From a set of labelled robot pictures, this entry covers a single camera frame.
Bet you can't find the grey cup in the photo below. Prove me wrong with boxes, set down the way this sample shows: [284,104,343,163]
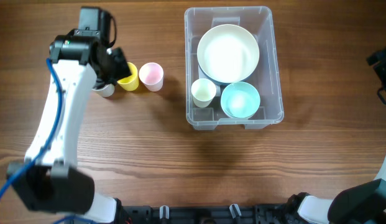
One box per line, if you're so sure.
[93,83,115,98]

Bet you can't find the yellow cup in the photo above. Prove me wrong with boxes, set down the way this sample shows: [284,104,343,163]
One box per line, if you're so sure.
[117,62,139,91]

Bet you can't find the pink cup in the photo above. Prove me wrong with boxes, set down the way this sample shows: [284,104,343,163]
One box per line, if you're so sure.
[139,62,164,91]

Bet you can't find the cream cup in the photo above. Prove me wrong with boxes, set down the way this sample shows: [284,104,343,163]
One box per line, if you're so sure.
[191,78,216,108]

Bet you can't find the dark blue bowl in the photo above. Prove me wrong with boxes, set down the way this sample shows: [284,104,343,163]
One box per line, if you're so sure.
[198,65,258,86]

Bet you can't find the cream bowl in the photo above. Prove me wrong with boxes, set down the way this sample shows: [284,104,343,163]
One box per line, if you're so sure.
[196,24,260,84]

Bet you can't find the clear plastic storage container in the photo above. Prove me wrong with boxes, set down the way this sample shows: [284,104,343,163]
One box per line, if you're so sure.
[184,6,285,130]

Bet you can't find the mint small bowl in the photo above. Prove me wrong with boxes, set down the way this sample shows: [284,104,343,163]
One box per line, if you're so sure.
[221,82,261,119]

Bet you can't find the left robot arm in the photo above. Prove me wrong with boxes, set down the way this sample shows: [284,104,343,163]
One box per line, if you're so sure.
[5,31,131,223]

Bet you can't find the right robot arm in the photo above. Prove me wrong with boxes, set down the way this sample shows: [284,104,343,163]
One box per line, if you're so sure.
[285,156,386,223]

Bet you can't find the left blue cable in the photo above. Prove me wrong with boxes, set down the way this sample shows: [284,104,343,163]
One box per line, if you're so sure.
[0,58,100,224]

